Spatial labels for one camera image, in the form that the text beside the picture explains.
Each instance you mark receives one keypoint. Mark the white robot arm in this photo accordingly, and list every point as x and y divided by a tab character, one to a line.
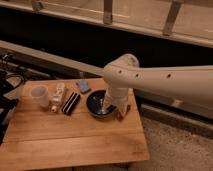
191	84

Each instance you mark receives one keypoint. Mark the dark blue bowl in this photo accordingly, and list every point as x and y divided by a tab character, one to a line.
94	104

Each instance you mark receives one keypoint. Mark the white ceramic cup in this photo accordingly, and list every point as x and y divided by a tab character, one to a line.
40	95

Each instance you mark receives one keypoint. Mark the white glue bottle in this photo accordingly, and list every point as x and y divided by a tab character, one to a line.
58	97

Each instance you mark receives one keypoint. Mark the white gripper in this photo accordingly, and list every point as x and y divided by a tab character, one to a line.
117	97

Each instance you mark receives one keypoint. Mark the black striped box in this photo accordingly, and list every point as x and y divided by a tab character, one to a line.
71	103

